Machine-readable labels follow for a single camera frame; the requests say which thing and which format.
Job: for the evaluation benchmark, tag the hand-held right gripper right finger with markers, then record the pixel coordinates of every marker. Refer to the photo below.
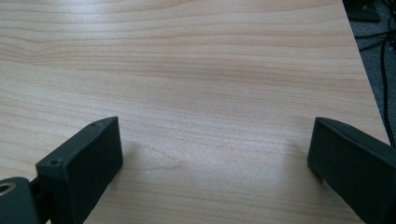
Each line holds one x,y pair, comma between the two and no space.
355,165

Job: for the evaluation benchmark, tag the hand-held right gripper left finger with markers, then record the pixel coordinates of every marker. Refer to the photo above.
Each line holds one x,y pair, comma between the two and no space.
81,168

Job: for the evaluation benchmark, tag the black stand base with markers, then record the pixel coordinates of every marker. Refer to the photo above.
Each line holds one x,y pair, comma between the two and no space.
361,12

